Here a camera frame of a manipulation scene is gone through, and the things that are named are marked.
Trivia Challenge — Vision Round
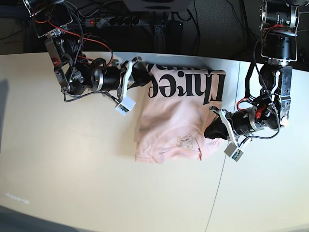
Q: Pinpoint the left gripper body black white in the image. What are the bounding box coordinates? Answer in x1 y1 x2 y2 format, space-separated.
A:
210 105 266 147

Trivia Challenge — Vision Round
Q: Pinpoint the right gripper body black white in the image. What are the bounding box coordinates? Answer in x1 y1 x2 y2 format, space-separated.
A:
90 57 142 102

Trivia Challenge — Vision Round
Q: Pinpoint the pink T-shirt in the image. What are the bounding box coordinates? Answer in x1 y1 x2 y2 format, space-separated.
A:
135 63 226 164

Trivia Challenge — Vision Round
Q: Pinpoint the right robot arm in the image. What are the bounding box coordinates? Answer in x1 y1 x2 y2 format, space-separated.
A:
23 0 152 103

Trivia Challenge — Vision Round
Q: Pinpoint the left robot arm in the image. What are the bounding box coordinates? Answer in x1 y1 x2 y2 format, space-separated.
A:
204 0 308 148

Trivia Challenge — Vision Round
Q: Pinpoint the black table leg column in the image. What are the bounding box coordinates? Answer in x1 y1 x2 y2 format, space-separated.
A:
154 20 183 54

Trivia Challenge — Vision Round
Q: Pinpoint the white power strip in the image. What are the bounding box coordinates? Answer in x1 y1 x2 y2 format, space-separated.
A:
84 16 141 29

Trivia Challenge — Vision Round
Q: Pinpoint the white box under table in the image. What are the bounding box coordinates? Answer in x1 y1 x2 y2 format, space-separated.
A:
123 0 193 12

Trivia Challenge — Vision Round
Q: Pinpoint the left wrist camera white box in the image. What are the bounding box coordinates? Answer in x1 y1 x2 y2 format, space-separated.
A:
224 143 244 162

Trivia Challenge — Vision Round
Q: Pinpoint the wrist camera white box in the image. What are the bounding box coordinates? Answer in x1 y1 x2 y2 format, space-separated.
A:
224 143 244 162
115 96 136 116

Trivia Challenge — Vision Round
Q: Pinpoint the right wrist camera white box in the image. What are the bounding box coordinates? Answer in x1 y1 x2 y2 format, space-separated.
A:
115 96 136 116

